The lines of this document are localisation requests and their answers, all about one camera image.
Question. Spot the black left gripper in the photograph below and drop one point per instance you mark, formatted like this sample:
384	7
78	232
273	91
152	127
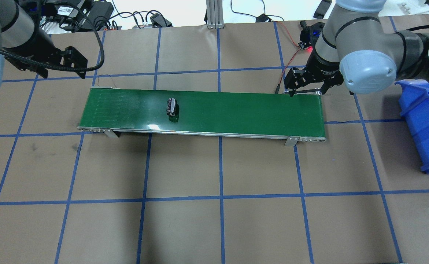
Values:
44	51

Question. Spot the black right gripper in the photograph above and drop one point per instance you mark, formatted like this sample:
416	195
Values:
322	69

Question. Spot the dark brown cylindrical capacitor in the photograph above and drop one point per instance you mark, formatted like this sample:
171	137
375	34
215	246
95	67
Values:
172	108

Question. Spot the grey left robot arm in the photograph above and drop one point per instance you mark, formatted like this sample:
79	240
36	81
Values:
16	27

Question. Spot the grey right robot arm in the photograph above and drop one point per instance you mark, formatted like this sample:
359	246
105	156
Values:
353	50

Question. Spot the green conveyor belt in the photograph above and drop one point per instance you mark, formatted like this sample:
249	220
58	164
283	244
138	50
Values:
226	114

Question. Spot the small red-lit controller board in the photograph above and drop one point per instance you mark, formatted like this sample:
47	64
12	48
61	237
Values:
305	45

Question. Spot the black power adapter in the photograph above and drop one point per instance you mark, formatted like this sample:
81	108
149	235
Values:
158	21

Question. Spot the blue plastic bin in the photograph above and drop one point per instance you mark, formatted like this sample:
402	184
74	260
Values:
414	104

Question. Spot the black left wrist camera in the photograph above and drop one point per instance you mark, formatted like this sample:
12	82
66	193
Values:
55	9

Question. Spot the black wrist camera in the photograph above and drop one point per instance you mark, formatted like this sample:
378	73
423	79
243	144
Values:
311	33
55	9

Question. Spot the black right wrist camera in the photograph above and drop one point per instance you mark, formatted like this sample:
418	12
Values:
311	33

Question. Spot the aluminium frame post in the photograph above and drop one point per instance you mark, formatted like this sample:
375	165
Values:
214	14

